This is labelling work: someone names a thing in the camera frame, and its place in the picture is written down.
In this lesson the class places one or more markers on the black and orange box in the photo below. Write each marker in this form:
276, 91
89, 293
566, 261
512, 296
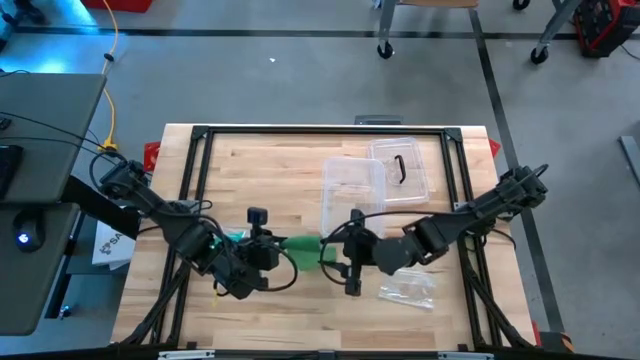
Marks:
555, 342

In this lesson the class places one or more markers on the clear plastic bag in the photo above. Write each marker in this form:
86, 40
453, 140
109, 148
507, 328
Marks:
407, 290
235, 231

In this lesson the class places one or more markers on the grey desk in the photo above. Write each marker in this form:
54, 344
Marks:
45, 150

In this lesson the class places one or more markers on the flat clear plastic bag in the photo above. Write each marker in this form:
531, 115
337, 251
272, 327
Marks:
407, 290

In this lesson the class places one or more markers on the clear plastic lidded container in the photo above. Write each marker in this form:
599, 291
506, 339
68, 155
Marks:
352, 200

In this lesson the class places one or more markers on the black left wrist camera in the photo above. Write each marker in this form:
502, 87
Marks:
257, 216

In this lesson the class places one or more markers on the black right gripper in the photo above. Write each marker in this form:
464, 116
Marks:
362, 250

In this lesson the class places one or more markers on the silver mounting bracket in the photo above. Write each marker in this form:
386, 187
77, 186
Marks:
187, 203
462, 205

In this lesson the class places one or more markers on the black caster wheel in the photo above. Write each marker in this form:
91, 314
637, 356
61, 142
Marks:
521, 4

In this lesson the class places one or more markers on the grey table leg with caster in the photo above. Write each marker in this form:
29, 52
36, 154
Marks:
555, 30

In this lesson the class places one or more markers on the black keyboard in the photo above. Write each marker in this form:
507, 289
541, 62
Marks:
7, 170

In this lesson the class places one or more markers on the yellow tape tag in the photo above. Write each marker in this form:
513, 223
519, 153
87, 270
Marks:
215, 297

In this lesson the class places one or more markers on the red clamp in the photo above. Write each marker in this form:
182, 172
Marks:
151, 156
494, 148

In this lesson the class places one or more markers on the teal elastic bandage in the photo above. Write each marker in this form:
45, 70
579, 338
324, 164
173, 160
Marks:
237, 233

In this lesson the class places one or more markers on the light green elastic bandage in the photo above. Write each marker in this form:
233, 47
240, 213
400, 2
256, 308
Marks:
307, 250

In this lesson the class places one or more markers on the white metal bracket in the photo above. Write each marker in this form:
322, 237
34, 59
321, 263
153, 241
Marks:
185, 355
465, 356

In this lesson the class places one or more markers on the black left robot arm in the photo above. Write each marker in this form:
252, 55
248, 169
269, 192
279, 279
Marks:
170, 220

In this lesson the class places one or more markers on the white printed paper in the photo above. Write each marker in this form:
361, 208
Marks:
112, 247

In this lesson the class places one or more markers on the dark grey block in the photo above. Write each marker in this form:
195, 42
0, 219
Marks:
377, 120

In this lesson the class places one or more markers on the red crate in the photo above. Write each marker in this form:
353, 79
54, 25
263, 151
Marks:
117, 4

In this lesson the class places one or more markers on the grey cart leg with caster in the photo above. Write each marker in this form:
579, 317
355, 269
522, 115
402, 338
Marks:
385, 25

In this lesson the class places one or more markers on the person's foot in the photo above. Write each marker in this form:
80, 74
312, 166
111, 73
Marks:
7, 19
30, 10

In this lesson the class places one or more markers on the red and black toolbox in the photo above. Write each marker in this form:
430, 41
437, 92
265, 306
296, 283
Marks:
607, 25

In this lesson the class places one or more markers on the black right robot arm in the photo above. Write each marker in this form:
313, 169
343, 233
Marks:
475, 210

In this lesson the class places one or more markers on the grey metal bar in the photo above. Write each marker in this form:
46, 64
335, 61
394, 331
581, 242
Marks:
631, 160

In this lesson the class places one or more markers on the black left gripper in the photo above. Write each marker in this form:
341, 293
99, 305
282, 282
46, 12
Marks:
260, 252

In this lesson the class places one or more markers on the black diagonal beam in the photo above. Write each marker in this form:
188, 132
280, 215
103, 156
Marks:
100, 205

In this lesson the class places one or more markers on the black computer mouse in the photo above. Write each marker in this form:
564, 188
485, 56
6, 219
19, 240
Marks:
27, 232

